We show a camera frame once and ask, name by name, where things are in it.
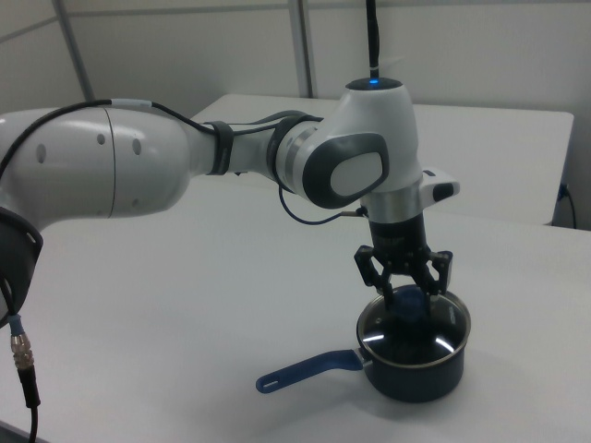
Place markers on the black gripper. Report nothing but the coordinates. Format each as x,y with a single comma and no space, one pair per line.
399,240

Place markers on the glass lid with blue knob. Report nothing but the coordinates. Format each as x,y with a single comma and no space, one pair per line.
434,332

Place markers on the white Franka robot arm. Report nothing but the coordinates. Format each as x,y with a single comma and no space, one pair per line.
138,152

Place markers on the white background table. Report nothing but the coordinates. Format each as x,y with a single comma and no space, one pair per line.
485,152

